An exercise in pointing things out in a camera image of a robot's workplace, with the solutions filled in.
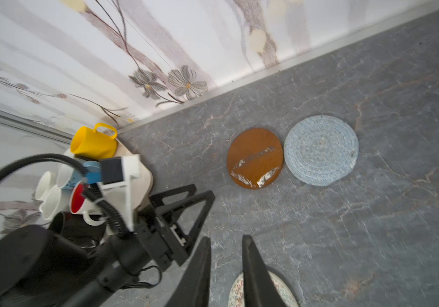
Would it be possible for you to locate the beige plastic tray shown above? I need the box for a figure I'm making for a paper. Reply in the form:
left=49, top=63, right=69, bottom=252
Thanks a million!
left=96, top=142, right=153, bottom=224

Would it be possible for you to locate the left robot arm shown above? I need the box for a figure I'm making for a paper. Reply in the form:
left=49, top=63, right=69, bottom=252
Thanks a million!
left=0, top=184, right=215, bottom=306

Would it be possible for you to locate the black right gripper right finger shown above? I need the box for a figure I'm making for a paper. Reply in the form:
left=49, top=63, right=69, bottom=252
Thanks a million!
left=242, top=235, right=285, bottom=307

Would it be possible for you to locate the blue grey woven coaster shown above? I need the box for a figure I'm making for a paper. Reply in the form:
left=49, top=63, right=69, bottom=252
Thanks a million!
left=284, top=115, right=359, bottom=187

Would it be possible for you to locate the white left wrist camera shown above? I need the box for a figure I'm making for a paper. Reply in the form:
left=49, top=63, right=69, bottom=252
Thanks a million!
left=99, top=155, right=141, bottom=232

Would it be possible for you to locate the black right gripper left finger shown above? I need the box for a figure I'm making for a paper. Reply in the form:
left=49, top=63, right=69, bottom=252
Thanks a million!
left=166, top=237, right=212, bottom=306

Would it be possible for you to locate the dark brown round coaster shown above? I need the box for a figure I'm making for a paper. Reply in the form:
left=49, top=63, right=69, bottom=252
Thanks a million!
left=227, top=128, right=284, bottom=190

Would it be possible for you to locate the yellow mug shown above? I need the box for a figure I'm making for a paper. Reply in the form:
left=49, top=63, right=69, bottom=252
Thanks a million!
left=70, top=123, right=118, bottom=160

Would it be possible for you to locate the white speckled mug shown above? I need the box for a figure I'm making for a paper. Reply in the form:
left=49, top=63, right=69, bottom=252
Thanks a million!
left=39, top=185, right=71, bottom=221

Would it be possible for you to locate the white mug red inside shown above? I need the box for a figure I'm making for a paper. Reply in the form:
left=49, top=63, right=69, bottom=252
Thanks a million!
left=70, top=182, right=106, bottom=226

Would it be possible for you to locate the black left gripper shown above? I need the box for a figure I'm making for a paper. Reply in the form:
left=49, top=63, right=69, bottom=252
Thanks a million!
left=134, top=184, right=216, bottom=271

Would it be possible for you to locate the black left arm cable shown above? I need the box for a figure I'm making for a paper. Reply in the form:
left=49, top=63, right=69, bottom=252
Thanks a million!
left=0, top=153, right=132, bottom=239

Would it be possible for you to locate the cream woven round coaster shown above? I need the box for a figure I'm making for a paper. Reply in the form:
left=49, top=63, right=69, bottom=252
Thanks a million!
left=227, top=268, right=299, bottom=307

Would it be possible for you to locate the blue floral mug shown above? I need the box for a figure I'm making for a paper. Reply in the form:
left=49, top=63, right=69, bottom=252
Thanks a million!
left=56, top=161, right=102, bottom=190

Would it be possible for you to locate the plain white mug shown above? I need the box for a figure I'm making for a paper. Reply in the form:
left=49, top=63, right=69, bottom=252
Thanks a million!
left=34, top=171, right=57, bottom=202

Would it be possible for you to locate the black mug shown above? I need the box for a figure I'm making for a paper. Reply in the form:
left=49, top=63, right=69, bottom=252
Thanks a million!
left=48, top=212, right=106, bottom=250

